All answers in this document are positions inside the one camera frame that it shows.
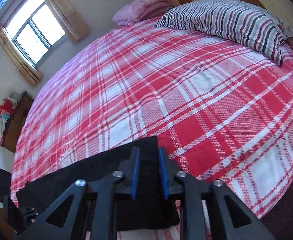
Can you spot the striped pillow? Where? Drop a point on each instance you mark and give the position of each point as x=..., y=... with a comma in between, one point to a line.
x=226, y=20

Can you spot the beige curtain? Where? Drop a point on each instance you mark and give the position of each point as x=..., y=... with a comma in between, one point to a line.
x=66, y=12
x=16, y=57

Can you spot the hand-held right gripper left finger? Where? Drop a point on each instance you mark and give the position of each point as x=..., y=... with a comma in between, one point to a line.
x=135, y=172

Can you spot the window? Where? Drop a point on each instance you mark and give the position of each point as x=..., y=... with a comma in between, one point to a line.
x=35, y=32

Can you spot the red bags on nightstand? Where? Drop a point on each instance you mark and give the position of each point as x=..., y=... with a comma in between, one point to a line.
x=5, y=110

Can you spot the black bag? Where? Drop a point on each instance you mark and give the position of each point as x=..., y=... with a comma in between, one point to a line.
x=1, y=182

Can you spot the red plaid bed sheet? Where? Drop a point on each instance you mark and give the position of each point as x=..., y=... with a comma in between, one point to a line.
x=176, y=85

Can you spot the folded pink blanket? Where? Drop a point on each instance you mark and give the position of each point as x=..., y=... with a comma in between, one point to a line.
x=141, y=10

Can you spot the black pants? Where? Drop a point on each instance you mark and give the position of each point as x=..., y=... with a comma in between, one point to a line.
x=61, y=177

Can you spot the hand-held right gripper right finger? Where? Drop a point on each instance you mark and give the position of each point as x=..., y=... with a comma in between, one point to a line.
x=163, y=172

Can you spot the wooden nightstand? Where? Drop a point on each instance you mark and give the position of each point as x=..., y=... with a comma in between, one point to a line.
x=17, y=125

